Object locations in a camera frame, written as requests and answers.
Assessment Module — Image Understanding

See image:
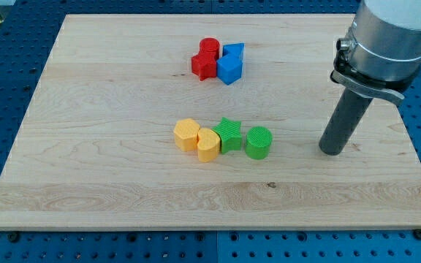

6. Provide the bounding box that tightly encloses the green star block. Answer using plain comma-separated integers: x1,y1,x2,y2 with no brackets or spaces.
212,117,242,153

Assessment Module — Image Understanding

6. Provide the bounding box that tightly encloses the yellow hexagon block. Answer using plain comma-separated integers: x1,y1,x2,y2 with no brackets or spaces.
173,118,200,151

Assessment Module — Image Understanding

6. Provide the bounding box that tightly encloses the yellow heart block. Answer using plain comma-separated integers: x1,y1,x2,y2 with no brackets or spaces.
197,128,221,162

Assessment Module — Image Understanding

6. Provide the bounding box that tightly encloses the blue triangle block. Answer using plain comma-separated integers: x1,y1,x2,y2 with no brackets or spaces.
222,42,245,61

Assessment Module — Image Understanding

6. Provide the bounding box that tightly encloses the red star block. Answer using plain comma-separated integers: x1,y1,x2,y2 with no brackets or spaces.
191,53,217,81

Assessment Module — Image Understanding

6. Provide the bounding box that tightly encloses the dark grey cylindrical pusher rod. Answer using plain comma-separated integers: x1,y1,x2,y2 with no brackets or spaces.
319,88,372,156

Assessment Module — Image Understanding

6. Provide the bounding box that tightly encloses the red cylinder block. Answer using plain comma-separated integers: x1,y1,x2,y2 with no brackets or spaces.
199,37,220,60

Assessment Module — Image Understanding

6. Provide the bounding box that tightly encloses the blue cube block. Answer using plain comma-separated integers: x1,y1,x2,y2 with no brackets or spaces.
216,55,243,85

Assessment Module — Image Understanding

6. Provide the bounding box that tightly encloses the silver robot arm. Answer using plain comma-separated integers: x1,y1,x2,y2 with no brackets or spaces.
319,0,421,156

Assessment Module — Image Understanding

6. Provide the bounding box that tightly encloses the light wooden board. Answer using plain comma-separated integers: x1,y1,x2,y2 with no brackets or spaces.
0,15,421,231

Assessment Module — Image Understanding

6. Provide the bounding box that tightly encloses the green cylinder block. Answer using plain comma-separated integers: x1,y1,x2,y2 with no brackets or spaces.
245,126,273,160

